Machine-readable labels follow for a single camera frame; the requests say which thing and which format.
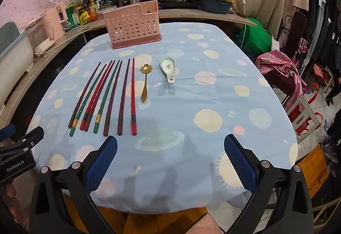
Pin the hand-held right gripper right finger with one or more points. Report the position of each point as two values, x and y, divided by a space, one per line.
239 162

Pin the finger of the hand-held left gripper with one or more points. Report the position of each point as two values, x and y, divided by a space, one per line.
34 135
6 131

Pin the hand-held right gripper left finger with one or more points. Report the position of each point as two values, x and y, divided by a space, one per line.
104 162

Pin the dark purple chopstick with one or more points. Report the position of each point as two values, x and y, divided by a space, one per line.
85 94
113 100
124 95

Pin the green chopstick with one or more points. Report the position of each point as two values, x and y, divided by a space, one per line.
89 98
108 95

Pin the red chopstick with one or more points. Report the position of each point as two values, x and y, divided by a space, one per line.
133 95
98 90
105 84

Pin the gold flower spoon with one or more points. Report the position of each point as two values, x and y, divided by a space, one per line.
145 68

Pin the white ceramic spoon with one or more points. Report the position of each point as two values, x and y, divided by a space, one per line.
167 64

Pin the pink plastic utensil basket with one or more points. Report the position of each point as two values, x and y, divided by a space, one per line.
130 26

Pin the person's left hand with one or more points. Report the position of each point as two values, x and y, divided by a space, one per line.
10 196

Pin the wood grain side counter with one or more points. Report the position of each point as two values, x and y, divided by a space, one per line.
40 66

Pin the orange wooden stool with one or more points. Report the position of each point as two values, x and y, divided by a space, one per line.
314 167

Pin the white bin with blue lid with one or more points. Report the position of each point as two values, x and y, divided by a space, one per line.
13 55

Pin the red plastic stool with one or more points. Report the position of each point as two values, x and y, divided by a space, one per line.
311 116

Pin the blue planet print tablecloth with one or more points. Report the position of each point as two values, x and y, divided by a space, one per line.
186 95

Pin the white glass kettle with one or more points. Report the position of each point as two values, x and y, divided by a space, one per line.
37 36

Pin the pink floral cloth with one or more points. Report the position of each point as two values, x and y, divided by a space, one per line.
277 60

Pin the pink electric kettle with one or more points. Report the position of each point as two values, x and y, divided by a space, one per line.
53 21

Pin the green bag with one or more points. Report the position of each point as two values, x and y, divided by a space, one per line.
255 39

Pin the green tin can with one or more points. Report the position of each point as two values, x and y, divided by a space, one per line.
70 15

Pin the yellow seasoning packet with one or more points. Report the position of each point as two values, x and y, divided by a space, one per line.
84 17

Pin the red tomato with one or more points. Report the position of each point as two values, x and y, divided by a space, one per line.
93 17

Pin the clear food container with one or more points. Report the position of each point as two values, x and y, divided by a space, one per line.
104 13

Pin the yellow oil pump bottle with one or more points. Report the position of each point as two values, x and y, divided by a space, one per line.
92 6

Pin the dark sauce bottle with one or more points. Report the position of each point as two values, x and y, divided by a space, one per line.
84 1

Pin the small steel lidded pot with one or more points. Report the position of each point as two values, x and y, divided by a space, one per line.
108 4

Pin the dark ornate metal chair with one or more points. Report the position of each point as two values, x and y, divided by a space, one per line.
298 23

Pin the grey countertop board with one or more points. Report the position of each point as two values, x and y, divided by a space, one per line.
191 14

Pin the blue plastic basin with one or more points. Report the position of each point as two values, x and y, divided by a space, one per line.
213 7

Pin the black induction cooktop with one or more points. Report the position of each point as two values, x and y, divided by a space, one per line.
181 5

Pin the hanging dark clothes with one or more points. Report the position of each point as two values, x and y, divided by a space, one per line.
325 10

